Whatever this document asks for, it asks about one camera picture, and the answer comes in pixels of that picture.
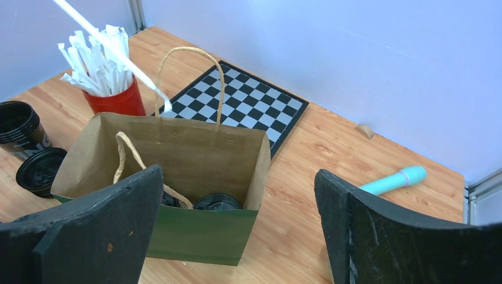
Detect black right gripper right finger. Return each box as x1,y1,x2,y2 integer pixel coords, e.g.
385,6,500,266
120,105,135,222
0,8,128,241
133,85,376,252
314,169,501,283

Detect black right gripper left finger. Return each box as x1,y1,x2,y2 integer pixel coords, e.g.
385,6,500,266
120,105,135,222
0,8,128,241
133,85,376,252
1,165,163,283

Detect black cup lid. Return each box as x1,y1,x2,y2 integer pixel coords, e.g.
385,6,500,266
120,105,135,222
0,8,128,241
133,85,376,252
193,193,242,211
161,192,180,208

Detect green paper bag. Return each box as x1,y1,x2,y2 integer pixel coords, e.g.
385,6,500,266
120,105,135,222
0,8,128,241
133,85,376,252
51,46,271,267

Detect single white straw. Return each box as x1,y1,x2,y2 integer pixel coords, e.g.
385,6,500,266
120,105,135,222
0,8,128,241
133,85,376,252
54,0,172,111

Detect black lid stack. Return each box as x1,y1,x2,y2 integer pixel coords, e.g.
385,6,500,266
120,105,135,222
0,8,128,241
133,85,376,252
15,147,67,198

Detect small brown wood block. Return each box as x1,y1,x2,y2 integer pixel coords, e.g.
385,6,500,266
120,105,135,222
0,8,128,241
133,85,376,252
355,124,375,140

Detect black cup stack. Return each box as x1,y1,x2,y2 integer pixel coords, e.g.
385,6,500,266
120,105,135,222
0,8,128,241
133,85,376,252
1,101,53,161

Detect red straw holder cup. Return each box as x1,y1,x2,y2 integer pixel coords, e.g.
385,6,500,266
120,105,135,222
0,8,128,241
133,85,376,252
82,76,146,116

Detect white wrapped straws bundle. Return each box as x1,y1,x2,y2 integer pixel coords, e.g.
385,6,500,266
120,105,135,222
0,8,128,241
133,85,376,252
57,30,134,97

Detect black white chessboard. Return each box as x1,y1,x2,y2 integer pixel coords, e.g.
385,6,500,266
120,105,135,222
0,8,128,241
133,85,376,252
159,60,308,154

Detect mint green handle tool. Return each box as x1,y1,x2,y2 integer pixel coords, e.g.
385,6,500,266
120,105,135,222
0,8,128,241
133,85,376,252
359,166,427,195

